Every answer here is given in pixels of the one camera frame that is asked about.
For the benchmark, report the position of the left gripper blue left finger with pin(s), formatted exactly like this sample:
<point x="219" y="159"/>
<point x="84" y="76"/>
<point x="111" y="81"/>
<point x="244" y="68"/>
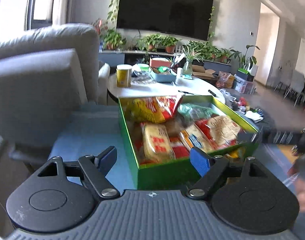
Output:
<point x="94" y="170"/>

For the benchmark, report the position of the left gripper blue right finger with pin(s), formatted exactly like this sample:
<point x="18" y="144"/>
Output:
<point x="212" y="172"/>

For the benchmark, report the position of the small cracker packet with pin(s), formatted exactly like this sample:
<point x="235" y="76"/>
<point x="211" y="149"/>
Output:
<point x="192" y="136"/>

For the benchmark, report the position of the large red snack bag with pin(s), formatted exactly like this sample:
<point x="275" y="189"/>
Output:
<point x="221" y="131"/>

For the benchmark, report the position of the orange bread packet red text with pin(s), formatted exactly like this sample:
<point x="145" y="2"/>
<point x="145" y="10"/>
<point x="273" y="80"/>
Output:
<point x="156" y="143"/>

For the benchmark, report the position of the green snack bag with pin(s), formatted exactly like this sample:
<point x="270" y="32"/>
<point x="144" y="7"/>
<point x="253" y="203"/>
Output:
<point x="187" y="113"/>

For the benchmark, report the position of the yellow red striped snack bag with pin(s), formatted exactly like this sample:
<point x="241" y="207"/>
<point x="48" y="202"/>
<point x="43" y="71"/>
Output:
<point x="155" y="109"/>

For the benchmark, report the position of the yellow chip snack bag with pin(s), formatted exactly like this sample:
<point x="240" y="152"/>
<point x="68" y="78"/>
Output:
<point x="236" y="155"/>

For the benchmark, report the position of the person right hand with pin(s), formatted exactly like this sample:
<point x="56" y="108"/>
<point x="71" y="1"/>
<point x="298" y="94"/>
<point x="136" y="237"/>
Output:
<point x="299" y="185"/>

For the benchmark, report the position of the blue striped tablecloth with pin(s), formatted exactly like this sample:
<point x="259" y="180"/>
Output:
<point x="92" y="128"/>

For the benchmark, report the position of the green cardboard box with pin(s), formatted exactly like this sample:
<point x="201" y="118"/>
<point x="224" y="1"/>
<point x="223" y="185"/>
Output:
<point x="148" y="175"/>

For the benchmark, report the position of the black remote control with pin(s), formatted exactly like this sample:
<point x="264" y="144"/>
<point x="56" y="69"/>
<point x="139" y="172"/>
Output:
<point x="212" y="93"/>

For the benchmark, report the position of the black pen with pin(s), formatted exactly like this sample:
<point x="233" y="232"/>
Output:
<point x="183" y="92"/>

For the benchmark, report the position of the white oval coffee table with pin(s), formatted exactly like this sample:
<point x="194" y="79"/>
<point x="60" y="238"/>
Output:
<point x="196" y="86"/>

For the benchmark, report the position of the glass vase with plant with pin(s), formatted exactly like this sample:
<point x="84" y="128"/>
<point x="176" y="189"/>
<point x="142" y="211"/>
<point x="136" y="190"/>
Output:
<point x="190" y="54"/>

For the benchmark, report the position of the open cardboard box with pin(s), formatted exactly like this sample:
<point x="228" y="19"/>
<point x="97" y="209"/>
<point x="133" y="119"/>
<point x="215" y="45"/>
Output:
<point x="202" y="73"/>

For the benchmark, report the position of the blue plastic basket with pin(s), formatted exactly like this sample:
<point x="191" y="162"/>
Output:
<point x="167" y="77"/>

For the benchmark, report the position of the yellow tin can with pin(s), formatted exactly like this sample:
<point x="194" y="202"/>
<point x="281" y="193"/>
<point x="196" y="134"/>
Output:
<point x="123" y="75"/>

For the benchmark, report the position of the white small bottle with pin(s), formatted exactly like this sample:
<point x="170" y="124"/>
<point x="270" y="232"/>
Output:
<point x="178" y="75"/>

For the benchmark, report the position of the grey sofa armchair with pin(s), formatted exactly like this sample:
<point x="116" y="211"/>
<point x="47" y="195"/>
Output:
<point x="45" y="75"/>

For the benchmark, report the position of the orange storage box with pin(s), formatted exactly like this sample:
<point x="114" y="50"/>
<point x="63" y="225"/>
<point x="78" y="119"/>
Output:
<point x="157" y="62"/>

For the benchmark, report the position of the red flower decoration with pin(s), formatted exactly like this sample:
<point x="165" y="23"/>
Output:
<point x="100" y="26"/>

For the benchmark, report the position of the black wall television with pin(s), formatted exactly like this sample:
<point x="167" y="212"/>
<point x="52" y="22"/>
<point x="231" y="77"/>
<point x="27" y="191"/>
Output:
<point x="189" y="18"/>

